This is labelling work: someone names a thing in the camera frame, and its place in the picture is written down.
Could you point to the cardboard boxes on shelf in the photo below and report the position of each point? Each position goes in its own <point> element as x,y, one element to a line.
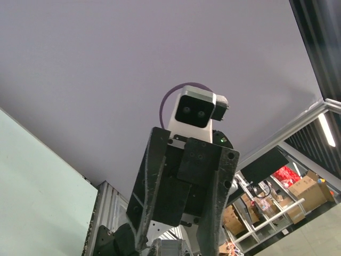
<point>311,188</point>

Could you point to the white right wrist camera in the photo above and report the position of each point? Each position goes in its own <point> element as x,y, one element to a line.
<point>196,107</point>

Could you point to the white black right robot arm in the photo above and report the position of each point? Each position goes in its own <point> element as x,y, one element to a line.
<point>121,241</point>

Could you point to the white metal shelf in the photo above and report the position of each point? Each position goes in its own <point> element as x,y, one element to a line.
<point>259,213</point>

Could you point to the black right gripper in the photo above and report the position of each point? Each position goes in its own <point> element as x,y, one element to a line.
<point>190,179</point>

